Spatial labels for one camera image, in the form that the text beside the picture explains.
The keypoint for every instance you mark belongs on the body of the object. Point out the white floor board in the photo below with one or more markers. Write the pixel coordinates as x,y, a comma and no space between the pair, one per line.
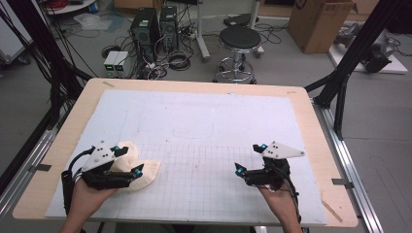
395,66

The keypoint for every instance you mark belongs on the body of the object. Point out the small black computer tower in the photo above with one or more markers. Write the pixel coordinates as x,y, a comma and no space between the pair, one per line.
168,26

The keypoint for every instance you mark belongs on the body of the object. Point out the grey metal clamp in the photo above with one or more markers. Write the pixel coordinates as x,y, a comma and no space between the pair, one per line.
40,167
341,182

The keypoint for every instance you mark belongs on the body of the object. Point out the brown cardboard box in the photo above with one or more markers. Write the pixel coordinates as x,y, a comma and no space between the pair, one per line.
319,26

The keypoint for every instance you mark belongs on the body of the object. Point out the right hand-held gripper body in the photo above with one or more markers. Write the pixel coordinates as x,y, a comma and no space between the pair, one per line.
280,150

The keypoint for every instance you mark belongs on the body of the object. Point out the white stand leg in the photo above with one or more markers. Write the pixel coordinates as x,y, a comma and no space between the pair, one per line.
200,32
256,16

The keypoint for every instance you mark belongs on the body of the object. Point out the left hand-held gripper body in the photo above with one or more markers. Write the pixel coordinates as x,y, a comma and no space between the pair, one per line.
97,158

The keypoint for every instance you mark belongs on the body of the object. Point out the cream egg-print cloth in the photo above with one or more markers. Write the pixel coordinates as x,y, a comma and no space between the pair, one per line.
149,171

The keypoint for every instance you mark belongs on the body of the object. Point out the black machine on board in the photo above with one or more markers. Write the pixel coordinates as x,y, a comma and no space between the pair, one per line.
377,58

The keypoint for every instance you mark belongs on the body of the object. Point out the person's left hand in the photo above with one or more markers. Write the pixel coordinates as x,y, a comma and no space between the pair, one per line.
85,197

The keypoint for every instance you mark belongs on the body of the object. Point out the clear plastic bag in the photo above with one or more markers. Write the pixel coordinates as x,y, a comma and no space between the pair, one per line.
92,22

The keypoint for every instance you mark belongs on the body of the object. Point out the white power supply box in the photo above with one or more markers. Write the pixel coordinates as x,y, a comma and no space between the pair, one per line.
121,61
110,61

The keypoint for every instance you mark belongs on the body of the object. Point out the person's right hand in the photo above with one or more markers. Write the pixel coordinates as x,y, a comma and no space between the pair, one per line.
280,200

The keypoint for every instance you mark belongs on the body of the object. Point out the aluminium table rail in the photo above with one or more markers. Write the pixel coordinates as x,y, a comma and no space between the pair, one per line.
343,152
29,161

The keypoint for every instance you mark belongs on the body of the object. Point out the large black computer tower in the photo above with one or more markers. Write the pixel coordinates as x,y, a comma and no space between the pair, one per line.
144,29

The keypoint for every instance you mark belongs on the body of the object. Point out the black metal frame strut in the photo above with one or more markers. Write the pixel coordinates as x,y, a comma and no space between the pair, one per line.
42,42
356,48

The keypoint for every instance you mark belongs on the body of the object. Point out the black round stool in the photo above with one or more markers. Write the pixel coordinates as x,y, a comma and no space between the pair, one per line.
239,37

